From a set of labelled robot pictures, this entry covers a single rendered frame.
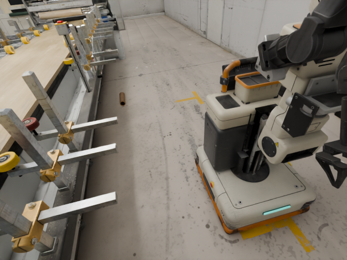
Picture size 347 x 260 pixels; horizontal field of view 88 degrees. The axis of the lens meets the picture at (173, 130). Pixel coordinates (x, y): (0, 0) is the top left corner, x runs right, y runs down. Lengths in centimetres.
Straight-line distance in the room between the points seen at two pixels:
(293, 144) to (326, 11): 54
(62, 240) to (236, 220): 89
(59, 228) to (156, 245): 76
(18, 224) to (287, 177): 142
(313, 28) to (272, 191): 105
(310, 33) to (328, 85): 31
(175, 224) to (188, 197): 24
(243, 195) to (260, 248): 37
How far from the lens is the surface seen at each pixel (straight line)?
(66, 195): 95
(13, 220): 69
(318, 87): 78
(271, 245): 154
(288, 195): 141
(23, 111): 128
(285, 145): 91
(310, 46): 54
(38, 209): 76
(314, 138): 100
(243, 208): 127
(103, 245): 157
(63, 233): 87
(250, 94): 108
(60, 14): 478
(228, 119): 103
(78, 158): 88
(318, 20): 54
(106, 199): 67
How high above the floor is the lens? 138
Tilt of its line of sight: 40 degrees down
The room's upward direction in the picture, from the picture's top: 6 degrees counter-clockwise
